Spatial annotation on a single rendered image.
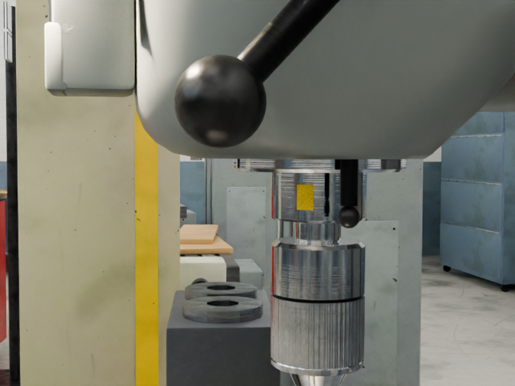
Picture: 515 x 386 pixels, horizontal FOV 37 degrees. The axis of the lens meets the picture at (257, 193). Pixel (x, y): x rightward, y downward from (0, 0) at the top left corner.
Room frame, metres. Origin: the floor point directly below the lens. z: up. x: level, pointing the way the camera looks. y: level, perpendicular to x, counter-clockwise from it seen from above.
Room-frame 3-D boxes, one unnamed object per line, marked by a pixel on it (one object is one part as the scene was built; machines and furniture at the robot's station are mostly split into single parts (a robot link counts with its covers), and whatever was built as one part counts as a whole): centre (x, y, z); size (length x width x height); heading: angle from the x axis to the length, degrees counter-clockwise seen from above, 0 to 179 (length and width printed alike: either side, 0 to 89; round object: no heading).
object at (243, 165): (0.39, -0.03, 1.31); 0.09 x 0.09 x 0.01
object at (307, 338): (0.39, -0.03, 1.23); 0.05 x 0.05 x 0.05
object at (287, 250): (0.39, -0.03, 1.26); 0.05 x 0.05 x 0.01
